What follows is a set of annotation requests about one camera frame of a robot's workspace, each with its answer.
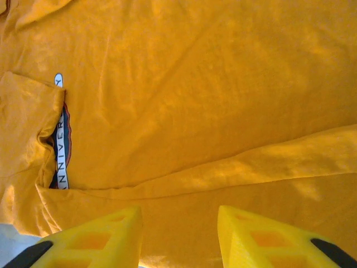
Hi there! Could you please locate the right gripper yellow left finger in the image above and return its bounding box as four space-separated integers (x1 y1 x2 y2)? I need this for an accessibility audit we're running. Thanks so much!
2 205 144 268

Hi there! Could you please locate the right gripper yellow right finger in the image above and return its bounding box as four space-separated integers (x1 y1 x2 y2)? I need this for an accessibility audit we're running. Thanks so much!
216 205 357 268

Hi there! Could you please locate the yellow printed t-shirt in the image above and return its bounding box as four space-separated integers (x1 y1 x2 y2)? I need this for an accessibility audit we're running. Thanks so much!
0 0 357 268

